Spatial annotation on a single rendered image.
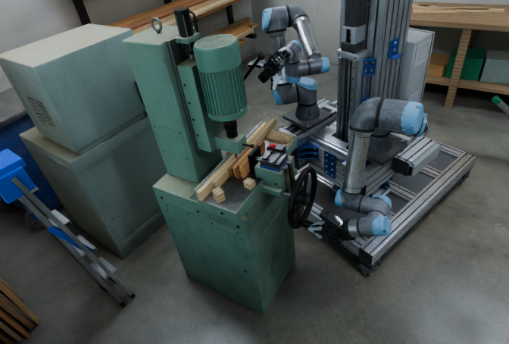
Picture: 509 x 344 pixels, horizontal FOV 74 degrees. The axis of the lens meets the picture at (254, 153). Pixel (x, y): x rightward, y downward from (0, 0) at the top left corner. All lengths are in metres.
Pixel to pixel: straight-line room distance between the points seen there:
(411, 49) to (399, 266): 1.29
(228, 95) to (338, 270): 1.40
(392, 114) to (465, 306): 1.36
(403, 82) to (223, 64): 1.17
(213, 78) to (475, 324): 1.84
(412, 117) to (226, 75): 0.69
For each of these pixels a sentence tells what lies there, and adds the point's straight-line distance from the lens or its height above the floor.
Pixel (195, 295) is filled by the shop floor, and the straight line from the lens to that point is 2.32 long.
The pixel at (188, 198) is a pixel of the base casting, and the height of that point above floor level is 0.80.
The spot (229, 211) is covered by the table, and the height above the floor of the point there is 0.90.
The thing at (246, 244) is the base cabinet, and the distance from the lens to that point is 1.66.
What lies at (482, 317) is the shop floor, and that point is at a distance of 2.35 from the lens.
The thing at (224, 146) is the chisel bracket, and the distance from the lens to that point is 1.57.
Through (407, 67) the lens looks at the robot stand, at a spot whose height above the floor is 1.09.
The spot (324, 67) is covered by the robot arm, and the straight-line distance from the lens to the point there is 1.75.
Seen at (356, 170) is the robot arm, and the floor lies 1.01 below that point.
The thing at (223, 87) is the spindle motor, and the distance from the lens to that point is 1.35.
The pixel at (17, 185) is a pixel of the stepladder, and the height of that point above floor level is 1.07.
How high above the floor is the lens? 1.91
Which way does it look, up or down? 36 degrees down
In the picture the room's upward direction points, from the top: 8 degrees counter-clockwise
